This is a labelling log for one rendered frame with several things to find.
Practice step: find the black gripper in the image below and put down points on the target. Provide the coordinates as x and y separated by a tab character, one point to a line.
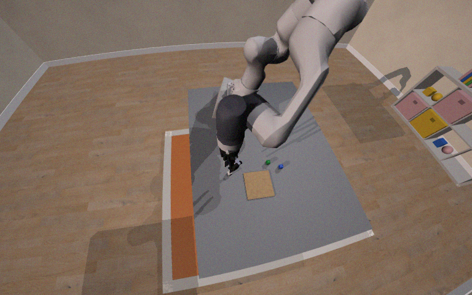
231	159

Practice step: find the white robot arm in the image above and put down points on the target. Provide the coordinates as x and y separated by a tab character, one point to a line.
313	28

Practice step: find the tan flat mat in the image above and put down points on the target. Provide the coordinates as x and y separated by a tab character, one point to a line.
258	184

